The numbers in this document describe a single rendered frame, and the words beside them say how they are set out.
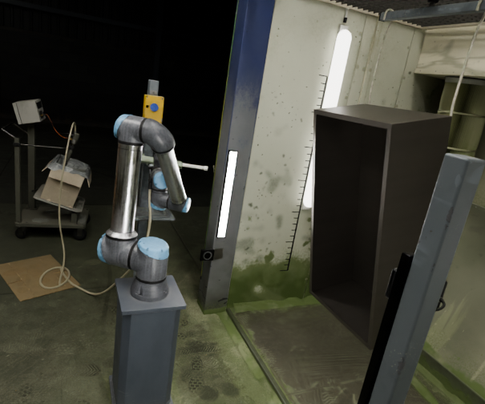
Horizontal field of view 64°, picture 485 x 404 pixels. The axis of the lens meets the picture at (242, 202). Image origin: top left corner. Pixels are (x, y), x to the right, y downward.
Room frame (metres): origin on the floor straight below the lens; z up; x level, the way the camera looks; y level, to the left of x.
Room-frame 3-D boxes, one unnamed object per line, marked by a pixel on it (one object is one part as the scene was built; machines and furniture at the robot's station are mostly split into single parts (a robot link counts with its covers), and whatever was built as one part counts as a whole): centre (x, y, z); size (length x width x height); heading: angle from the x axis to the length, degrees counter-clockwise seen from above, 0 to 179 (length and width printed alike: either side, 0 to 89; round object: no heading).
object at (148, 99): (2.51, 0.66, 1.42); 0.12 x 0.06 x 0.26; 115
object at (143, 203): (2.56, 0.68, 0.82); 0.06 x 0.06 x 1.64; 25
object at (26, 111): (3.60, 1.89, 0.64); 0.73 x 0.50 x 1.27; 109
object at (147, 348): (1.72, 0.39, 0.32); 0.31 x 0.31 x 0.64; 25
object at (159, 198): (2.15, 0.47, 1.00); 0.12 x 0.09 x 0.12; 79
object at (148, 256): (1.72, 0.40, 0.83); 0.17 x 0.15 x 0.18; 79
